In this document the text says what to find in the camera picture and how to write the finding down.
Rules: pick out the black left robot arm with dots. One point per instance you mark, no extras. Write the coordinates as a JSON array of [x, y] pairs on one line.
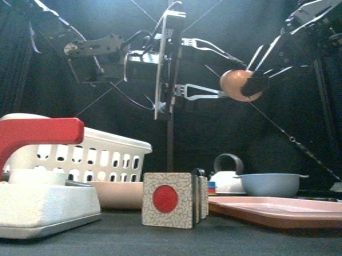
[[95, 46]]

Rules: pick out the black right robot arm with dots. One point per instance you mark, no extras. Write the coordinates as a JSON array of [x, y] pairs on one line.
[[314, 15]]

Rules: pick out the white plastic basket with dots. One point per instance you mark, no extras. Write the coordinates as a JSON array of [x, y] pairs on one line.
[[111, 150]]

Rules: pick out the small blue red block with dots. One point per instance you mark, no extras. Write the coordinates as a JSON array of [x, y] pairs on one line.
[[212, 188]]

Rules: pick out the grey blue pot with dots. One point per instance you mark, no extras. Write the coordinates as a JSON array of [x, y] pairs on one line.
[[269, 185]]

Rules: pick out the patterned box with red circle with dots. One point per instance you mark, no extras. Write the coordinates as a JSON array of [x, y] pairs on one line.
[[167, 199]]

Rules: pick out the pink bowl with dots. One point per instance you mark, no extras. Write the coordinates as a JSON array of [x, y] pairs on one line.
[[121, 195]]

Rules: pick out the pink tray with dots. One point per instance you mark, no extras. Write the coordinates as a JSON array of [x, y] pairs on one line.
[[285, 210]]

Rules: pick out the vertical frame pole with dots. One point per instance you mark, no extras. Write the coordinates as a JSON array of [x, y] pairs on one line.
[[170, 146]]

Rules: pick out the diagonal frame rod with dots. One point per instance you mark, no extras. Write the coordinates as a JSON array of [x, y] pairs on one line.
[[294, 140]]

